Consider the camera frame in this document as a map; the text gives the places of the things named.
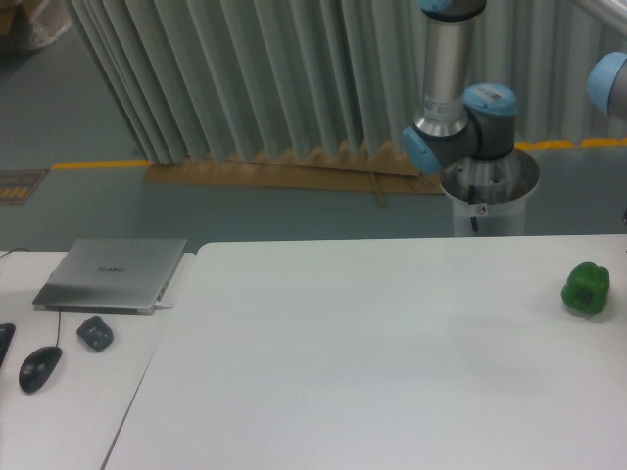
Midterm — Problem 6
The black pedestal cable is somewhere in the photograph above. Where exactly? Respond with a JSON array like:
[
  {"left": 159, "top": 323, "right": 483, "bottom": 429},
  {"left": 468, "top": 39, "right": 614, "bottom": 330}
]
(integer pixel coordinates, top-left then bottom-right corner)
[{"left": 467, "top": 183, "right": 481, "bottom": 238}]

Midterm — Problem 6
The dark grey earbuds case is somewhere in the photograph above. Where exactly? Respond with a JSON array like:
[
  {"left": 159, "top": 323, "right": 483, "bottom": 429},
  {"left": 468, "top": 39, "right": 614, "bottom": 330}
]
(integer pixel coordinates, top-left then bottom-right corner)
[{"left": 76, "top": 316, "right": 115, "bottom": 353}]

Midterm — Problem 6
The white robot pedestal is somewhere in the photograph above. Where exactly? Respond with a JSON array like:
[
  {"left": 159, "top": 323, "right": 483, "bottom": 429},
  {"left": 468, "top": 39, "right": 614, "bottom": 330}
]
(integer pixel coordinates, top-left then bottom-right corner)
[{"left": 440, "top": 149, "right": 540, "bottom": 237}]

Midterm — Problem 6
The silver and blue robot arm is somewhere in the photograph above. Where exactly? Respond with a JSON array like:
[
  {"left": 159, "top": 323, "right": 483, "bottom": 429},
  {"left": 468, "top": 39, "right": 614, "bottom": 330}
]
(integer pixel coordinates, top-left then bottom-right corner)
[{"left": 403, "top": 1, "right": 626, "bottom": 174}]

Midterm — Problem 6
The white side table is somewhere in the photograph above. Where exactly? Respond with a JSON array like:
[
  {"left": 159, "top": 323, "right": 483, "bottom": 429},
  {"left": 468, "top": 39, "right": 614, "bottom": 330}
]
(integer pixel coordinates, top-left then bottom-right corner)
[{"left": 1, "top": 251, "right": 195, "bottom": 469}]

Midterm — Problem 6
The cardboard box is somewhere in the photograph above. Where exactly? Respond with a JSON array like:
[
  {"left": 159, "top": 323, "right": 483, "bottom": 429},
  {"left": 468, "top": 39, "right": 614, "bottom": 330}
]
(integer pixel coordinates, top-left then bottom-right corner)
[{"left": 0, "top": 0, "right": 22, "bottom": 36}]

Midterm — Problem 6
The clear plastic bag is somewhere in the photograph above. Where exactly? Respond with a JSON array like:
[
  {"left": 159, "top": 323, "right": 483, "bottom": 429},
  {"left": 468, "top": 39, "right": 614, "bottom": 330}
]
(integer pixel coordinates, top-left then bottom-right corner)
[{"left": 15, "top": 0, "right": 72, "bottom": 51}]

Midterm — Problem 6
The floor warning sticker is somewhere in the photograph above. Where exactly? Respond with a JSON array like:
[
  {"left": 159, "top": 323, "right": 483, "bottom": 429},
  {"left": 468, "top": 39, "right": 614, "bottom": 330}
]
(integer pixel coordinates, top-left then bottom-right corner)
[{"left": 0, "top": 169, "right": 49, "bottom": 206}]

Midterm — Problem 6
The black keyboard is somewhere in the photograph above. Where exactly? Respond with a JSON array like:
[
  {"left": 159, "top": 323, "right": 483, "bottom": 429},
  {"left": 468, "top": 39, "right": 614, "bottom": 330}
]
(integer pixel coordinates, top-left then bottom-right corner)
[{"left": 0, "top": 322, "right": 16, "bottom": 367}]

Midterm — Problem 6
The silver closed laptop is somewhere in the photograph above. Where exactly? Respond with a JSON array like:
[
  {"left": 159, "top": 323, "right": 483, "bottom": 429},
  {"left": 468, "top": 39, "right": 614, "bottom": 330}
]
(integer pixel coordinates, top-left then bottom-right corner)
[{"left": 32, "top": 238, "right": 187, "bottom": 314}]

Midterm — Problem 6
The brown cardboard sheet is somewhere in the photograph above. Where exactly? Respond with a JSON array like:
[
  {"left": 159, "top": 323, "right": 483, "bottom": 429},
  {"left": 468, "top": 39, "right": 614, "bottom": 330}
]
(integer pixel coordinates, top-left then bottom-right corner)
[{"left": 143, "top": 142, "right": 443, "bottom": 206}]

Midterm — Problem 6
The pale green pleated curtain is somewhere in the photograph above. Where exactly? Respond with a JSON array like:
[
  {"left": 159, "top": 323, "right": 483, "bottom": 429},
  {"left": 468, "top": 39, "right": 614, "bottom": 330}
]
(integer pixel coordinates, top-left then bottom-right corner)
[{"left": 66, "top": 1, "right": 626, "bottom": 164}]

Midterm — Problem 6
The black computer mouse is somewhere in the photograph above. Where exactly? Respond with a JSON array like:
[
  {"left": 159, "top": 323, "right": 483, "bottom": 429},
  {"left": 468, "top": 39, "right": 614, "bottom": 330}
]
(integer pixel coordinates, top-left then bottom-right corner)
[{"left": 18, "top": 346, "right": 63, "bottom": 395}]

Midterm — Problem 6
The green bell pepper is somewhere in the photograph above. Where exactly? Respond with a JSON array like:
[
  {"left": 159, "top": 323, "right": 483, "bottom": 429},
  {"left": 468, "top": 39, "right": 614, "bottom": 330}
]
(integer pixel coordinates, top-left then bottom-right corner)
[{"left": 560, "top": 261, "right": 610, "bottom": 316}]

